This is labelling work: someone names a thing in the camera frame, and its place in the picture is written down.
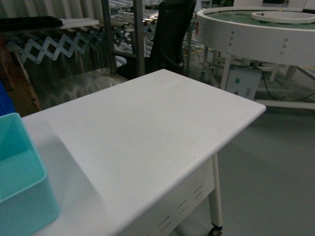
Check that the white control box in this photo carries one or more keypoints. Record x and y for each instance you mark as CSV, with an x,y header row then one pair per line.
x,y
243,81

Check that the light teal plastic box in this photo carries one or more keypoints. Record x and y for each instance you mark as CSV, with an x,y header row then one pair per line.
x,y
27,200

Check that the black office chair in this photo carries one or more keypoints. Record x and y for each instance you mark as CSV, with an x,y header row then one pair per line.
x,y
174,18

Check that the white table leg with caster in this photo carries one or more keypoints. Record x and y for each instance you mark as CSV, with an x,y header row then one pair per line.
x,y
215,202

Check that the expandable roller conveyor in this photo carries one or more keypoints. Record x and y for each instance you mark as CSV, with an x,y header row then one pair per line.
x,y
35,46

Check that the white round conveyor table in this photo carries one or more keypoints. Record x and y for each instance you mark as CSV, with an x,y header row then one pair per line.
x,y
266,38

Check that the black tray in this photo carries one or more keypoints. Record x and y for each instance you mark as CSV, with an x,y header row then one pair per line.
x,y
28,21

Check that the blue crate upper left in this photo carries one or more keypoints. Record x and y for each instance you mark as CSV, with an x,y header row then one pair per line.
x,y
6,103

